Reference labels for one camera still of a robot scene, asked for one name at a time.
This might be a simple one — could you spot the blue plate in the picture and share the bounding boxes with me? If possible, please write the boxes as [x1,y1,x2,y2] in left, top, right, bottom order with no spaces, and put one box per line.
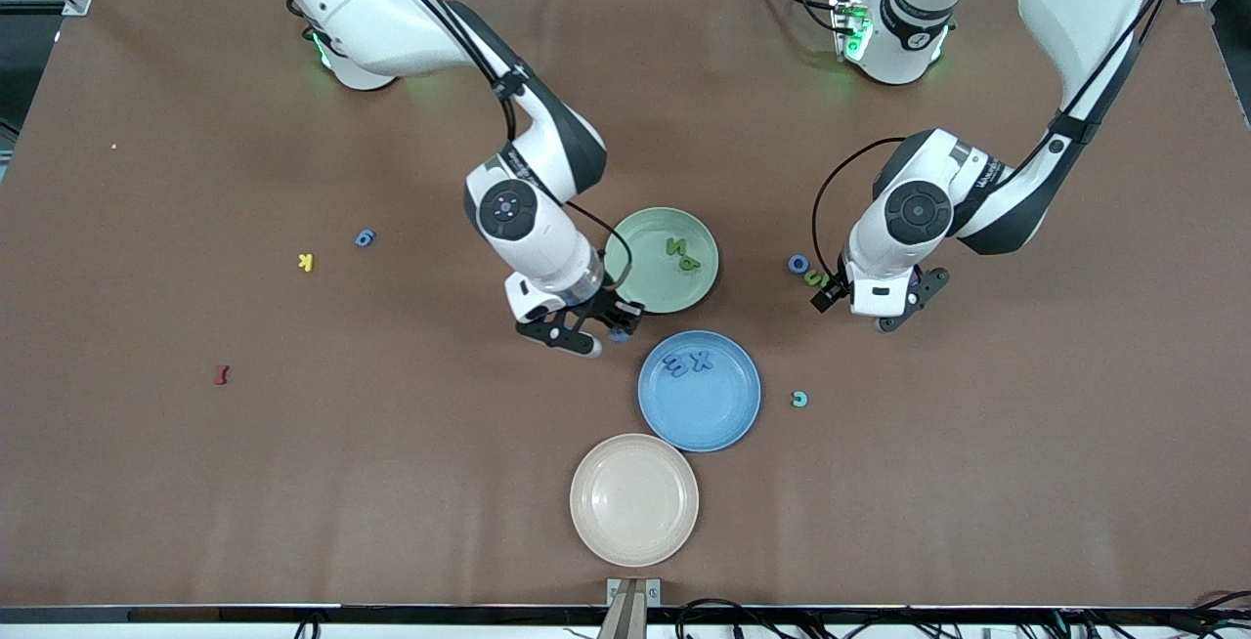
[637,330,762,453]

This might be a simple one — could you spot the light green plate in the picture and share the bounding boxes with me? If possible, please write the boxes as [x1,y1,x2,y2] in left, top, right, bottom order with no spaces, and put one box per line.
[603,207,720,315]

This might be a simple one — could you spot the beige plate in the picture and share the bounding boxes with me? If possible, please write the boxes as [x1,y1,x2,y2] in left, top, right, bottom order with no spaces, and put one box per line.
[570,434,701,568]

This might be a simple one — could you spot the black and red cables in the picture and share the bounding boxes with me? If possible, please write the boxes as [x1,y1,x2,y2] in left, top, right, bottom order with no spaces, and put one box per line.
[1187,588,1251,639]

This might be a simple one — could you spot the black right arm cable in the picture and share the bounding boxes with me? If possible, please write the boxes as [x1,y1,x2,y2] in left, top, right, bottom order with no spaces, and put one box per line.
[362,0,631,290]

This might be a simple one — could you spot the black cable bundle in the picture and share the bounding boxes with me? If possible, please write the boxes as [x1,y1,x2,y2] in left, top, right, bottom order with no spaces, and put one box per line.
[674,598,988,639]

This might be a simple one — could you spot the brown table cover sheet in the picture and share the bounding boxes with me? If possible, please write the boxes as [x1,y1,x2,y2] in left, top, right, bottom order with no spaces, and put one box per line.
[0,0,1251,611]

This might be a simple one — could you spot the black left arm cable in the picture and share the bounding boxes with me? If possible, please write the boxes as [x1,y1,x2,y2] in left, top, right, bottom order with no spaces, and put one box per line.
[812,0,1188,278]

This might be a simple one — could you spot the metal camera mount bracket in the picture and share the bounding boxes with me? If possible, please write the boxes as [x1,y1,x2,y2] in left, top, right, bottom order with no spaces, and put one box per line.
[598,577,663,639]

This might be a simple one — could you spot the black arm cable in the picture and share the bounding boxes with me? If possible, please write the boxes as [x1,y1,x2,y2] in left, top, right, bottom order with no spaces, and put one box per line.
[362,0,631,290]
[812,0,1188,278]

